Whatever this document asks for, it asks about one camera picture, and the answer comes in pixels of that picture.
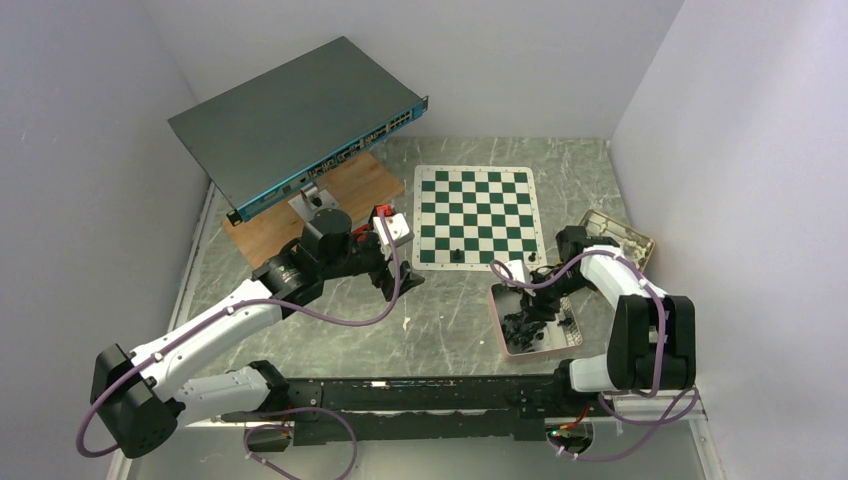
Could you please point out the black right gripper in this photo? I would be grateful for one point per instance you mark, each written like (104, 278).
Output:
(540, 304)

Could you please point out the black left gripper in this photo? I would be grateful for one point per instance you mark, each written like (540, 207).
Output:
(382, 276)

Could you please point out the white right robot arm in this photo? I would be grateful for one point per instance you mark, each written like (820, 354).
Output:
(651, 345)

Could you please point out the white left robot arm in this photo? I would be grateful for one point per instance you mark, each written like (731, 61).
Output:
(143, 395)

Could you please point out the black chess pieces pile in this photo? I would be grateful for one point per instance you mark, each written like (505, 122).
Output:
(524, 335)

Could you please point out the green white chess board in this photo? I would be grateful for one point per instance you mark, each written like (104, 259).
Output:
(490, 213)

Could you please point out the wooden board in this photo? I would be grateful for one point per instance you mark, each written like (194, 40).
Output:
(355, 188)

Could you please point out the pink metal tray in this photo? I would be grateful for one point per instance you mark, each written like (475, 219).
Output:
(505, 300)

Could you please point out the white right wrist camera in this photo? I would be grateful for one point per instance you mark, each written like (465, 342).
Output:
(518, 273)

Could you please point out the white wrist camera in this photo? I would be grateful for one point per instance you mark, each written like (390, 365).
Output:
(391, 227)
(518, 273)

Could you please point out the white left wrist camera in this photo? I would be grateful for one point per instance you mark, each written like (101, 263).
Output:
(391, 227)

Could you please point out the metal switch stand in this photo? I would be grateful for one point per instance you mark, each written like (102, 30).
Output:
(310, 200)

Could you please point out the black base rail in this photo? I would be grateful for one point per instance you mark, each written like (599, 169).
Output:
(519, 407)

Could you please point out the grey network switch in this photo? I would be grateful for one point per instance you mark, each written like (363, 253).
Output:
(268, 138)

